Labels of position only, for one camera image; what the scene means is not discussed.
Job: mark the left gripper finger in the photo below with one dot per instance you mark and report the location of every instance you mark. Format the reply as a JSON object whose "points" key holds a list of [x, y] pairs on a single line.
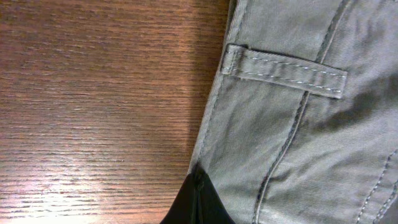
{"points": [[197, 202]]}

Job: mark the grey trousers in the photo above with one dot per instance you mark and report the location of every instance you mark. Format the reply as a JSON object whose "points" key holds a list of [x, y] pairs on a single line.
{"points": [[301, 123]]}

